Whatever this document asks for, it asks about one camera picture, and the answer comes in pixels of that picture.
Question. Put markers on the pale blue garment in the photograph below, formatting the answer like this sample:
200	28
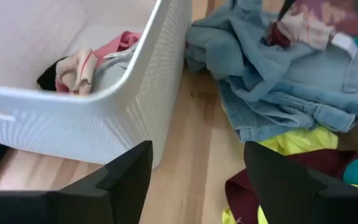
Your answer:
110	74

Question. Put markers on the white perforated laundry basket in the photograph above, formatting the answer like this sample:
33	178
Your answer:
73	130

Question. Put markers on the light blue denim garment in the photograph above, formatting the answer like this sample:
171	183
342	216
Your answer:
259	77

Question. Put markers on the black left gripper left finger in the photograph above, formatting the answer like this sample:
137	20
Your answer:
120	193

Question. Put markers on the purple pink patterned cloth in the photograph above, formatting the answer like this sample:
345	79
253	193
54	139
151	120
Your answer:
337	12

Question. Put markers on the pink white floral garment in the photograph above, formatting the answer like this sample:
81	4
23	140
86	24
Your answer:
303	28

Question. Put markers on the yellow garment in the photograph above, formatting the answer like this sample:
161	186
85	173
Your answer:
300	140

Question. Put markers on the cream garment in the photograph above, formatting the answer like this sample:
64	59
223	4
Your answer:
76	71

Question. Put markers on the maroon garment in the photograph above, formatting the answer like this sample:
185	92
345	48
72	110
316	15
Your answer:
322	160

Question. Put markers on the black garment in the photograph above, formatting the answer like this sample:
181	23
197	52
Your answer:
48	79

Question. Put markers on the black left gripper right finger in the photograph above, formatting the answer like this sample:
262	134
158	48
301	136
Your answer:
284	193

